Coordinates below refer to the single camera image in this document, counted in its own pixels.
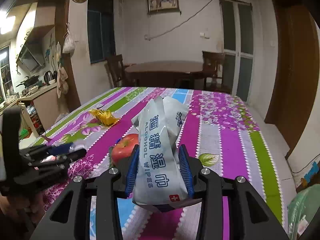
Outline blue tape piece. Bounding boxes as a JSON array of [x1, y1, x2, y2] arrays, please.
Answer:
[[304, 161, 320, 183]]

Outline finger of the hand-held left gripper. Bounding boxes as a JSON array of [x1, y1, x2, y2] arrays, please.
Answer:
[[28, 149, 87, 168], [21, 142, 75, 158]]

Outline bin with green bag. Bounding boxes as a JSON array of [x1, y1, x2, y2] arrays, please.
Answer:
[[287, 184, 320, 240]]

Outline red apple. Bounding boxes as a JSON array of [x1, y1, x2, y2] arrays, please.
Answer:
[[111, 134, 139, 167]]

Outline framed wall picture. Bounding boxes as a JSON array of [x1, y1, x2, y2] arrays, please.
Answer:
[[146, 0, 178, 14]]

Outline person's left hand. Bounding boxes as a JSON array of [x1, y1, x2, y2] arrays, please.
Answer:
[[0, 192, 43, 220]]

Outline frosted glass double door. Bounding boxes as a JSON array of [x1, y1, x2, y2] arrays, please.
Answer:
[[219, 0, 254, 103]]

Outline hanging white bag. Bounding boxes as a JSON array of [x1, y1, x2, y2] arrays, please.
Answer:
[[62, 22, 76, 54]]

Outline range hood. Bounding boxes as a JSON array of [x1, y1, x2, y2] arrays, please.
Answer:
[[16, 40, 45, 73]]

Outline grey wall wire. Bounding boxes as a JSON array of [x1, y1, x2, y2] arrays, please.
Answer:
[[147, 0, 219, 40]]

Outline kitchen counter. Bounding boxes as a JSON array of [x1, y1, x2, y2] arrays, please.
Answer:
[[0, 82, 63, 140]]

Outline black wok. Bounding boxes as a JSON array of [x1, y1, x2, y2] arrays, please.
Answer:
[[16, 75, 40, 88]]

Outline table with floral striped cloth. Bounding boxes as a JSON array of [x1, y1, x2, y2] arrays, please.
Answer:
[[37, 87, 284, 240]]

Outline brown wooden door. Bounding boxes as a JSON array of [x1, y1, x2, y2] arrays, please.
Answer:
[[264, 0, 318, 150]]

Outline yellow plastic wrapper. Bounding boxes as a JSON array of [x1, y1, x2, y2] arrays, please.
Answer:
[[89, 109, 120, 126]]

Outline dark window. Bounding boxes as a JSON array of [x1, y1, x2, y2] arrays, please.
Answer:
[[87, 0, 117, 64]]

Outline black kettle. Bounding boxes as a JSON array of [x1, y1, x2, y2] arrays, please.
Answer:
[[44, 71, 57, 85]]

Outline wet wipes packet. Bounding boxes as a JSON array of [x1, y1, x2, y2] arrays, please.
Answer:
[[131, 95, 190, 207]]

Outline wooden chair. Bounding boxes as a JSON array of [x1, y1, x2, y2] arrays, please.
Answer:
[[202, 51, 232, 93], [105, 54, 128, 88]]

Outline round wooden table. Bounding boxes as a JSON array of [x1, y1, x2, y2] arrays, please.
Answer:
[[124, 60, 218, 88]]

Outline black wall cable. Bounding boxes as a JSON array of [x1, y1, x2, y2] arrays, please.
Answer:
[[285, 152, 320, 174]]

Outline hanging kitchen cloths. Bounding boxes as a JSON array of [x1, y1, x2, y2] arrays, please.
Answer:
[[56, 41, 69, 98]]

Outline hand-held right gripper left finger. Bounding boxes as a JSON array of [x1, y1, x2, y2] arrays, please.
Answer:
[[31, 144, 140, 240]]

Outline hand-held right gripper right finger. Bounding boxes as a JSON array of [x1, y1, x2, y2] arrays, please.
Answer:
[[177, 144, 288, 240]]

